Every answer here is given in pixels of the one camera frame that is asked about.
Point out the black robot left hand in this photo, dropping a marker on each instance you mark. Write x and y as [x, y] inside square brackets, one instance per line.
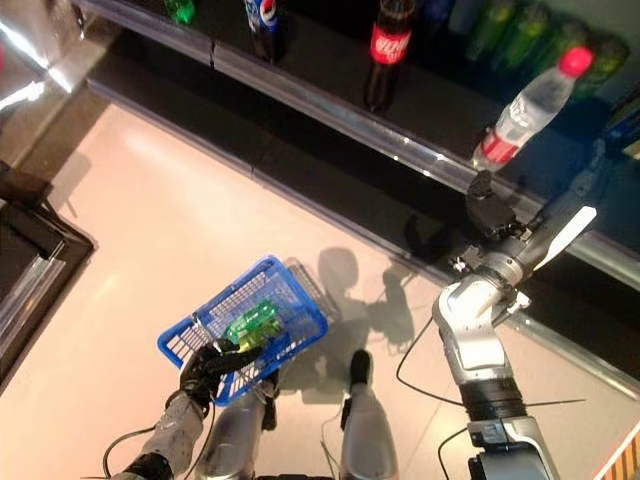
[205, 370]

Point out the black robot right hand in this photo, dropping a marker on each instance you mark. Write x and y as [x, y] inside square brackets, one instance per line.
[540, 240]

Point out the green Sprite bottle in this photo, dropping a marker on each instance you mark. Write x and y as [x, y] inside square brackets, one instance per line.
[181, 10]
[255, 320]

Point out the blue plastic shopping basket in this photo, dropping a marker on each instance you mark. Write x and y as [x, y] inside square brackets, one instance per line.
[260, 295]

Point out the clear water bottle red label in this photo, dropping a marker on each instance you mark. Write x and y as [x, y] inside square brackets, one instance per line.
[530, 110]

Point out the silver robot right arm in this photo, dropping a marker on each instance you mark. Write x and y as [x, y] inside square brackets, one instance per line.
[475, 340]

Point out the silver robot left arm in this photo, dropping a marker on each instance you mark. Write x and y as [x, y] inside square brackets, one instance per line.
[170, 435]

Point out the silver robot left leg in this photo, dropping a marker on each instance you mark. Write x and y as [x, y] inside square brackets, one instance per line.
[235, 440]

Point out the silver robot leg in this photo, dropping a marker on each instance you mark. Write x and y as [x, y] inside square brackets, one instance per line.
[367, 430]
[235, 440]

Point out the blue upright biscuit box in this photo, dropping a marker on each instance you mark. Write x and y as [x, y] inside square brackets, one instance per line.
[625, 125]

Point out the silver robot right leg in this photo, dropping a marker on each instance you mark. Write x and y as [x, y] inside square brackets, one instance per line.
[367, 430]

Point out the dark glass display cabinet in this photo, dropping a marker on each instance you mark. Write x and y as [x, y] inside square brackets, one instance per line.
[30, 240]

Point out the black shelf base plinth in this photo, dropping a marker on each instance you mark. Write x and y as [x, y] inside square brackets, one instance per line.
[300, 165]

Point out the wooden slatted crate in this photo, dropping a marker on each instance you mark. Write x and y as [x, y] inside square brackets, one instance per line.
[625, 465]

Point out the Coca-Cola bottle red label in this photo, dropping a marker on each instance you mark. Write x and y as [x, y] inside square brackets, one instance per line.
[390, 45]

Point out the Pepsi cola bottle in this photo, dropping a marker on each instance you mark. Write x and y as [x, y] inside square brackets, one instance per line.
[435, 7]
[265, 20]

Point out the reflective steel column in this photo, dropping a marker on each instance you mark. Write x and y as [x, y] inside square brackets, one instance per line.
[50, 45]

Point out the black shelf with clear rail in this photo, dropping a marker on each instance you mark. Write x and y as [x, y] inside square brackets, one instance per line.
[320, 75]

